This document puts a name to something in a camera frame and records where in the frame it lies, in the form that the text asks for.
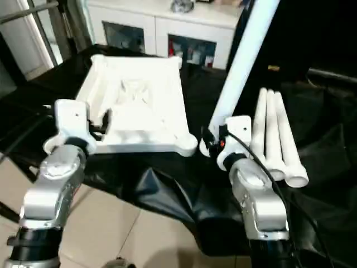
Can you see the white plastic table top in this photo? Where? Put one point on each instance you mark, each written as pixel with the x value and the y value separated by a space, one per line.
pixel 139 100

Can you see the white plastic table leg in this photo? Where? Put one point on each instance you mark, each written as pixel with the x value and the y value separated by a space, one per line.
pixel 273 134
pixel 245 50
pixel 287 145
pixel 260 128

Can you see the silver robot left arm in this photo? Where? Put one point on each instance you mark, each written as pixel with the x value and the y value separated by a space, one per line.
pixel 53 190

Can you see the black mat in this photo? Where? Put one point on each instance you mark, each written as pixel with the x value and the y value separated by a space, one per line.
pixel 167 190

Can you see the grey metal rack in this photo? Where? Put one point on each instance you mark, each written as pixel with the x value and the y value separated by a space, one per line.
pixel 70 28

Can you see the white glass-door cabinet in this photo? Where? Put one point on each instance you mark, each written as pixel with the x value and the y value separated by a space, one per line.
pixel 159 28

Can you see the dark grey bar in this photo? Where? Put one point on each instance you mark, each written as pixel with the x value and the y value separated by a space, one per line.
pixel 334 75

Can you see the shiny silver ornament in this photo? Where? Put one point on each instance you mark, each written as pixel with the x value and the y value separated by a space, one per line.
pixel 182 5

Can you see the black robot left foot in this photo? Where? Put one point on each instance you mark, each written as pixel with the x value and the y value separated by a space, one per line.
pixel 116 263

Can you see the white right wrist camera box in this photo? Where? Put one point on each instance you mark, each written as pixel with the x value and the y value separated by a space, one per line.
pixel 237 137

